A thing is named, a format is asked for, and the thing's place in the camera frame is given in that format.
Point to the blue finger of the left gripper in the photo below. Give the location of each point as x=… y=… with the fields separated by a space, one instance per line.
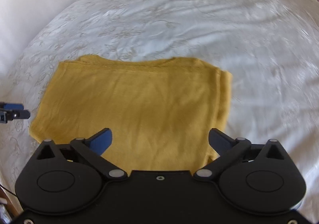
x=7 y=106

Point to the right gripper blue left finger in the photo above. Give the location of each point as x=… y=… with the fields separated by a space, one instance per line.
x=91 y=151

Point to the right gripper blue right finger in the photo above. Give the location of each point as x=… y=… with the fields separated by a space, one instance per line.
x=229 y=150

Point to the yellow knit sweater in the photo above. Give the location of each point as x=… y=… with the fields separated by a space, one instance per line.
x=160 y=112

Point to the white embroidered bedspread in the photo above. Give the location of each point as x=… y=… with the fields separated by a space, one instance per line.
x=269 y=46

